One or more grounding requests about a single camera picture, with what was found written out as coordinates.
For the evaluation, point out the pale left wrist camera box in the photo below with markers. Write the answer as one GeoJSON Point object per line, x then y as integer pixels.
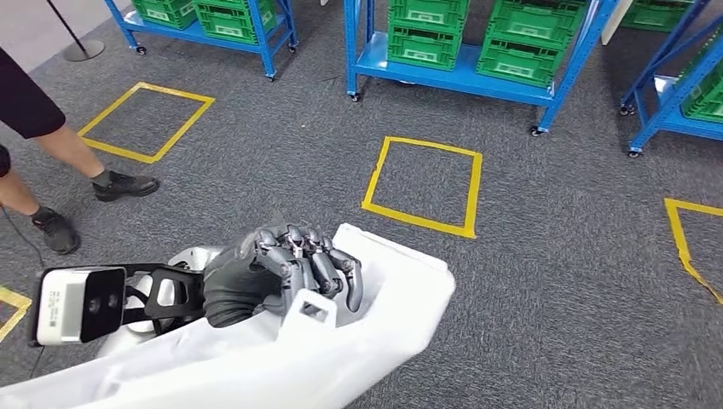
{"type": "Point", "coordinates": [62, 307]}

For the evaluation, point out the person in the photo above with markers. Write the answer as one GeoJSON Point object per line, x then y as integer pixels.
{"type": "Point", "coordinates": [25, 101]}

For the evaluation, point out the black stanchion grey base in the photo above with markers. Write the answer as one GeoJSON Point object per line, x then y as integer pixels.
{"type": "Point", "coordinates": [83, 51]}

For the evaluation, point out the blue metal shelf rack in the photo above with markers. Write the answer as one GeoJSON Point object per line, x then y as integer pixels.
{"type": "Point", "coordinates": [169, 35]}
{"type": "Point", "coordinates": [669, 107]}
{"type": "Point", "coordinates": [440, 79]}

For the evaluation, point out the white plastic car part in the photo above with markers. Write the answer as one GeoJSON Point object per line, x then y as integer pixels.
{"type": "Point", "coordinates": [339, 361]}

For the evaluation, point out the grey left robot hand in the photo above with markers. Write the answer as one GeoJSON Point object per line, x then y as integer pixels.
{"type": "Point", "coordinates": [243, 271]}

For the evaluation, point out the yellow floor tape square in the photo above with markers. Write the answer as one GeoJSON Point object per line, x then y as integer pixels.
{"type": "Point", "coordinates": [17, 298]}
{"type": "Point", "coordinates": [418, 221]}
{"type": "Point", "coordinates": [675, 226]}
{"type": "Point", "coordinates": [90, 138]}

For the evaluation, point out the white table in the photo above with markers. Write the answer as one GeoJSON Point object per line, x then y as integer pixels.
{"type": "Point", "coordinates": [615, 20]}

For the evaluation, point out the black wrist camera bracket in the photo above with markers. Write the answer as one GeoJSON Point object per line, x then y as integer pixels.
{"type": "Point", "coordinates": [169, 282]}

